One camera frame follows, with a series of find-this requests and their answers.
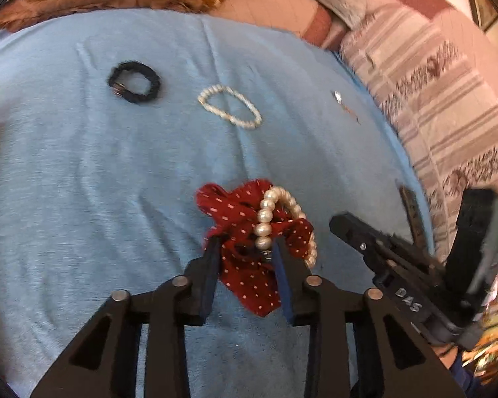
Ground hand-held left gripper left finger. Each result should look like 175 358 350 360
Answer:
30 236 222 398

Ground small metal hair pin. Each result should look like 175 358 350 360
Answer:
331 90 362 125

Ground brown hair clip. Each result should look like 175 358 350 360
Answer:
398 186 426 249

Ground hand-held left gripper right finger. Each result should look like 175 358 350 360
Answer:
272 238 467 398

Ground small black scrunchie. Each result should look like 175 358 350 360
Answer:
108 61 163 104

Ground person's right forearm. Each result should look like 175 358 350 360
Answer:
438 342 476 388

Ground large pearl bracelet green bead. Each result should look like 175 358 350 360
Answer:
254 186 318 270

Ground small pearl bracelet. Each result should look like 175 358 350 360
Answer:
197 84 263 130

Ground striped pillow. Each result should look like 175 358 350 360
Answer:
340 4 498 258

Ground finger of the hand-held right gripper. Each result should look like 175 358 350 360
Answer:
329 212 445 287

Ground red polka dot scrunchie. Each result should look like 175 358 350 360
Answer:
195 179 316 318

